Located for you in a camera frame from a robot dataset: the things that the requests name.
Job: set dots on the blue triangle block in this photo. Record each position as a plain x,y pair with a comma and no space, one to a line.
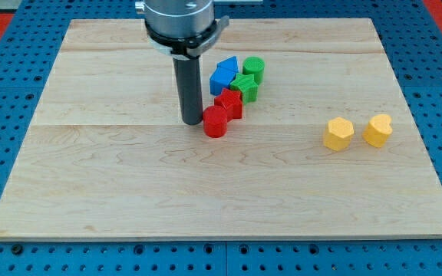
230,64

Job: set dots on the yellow heart block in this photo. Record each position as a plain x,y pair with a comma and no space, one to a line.
378,130

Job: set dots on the blue cube block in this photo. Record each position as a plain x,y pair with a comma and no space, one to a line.
220,79

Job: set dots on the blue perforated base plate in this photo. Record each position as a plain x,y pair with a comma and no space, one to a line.
31,33

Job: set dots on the yellow hexagon block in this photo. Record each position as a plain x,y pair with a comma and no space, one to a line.
338,134

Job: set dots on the wooden board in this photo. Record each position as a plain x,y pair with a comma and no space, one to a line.
107,157

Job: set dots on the green cylinder block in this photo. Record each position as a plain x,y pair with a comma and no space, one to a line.
255,66

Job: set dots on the green star block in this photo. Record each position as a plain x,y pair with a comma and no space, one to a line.
247,86

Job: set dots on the red star block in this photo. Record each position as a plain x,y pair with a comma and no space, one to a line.
231,101

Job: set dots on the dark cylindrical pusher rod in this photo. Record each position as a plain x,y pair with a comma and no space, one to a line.
189,88

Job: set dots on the red cylinder block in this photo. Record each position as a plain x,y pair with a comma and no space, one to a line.
215,121

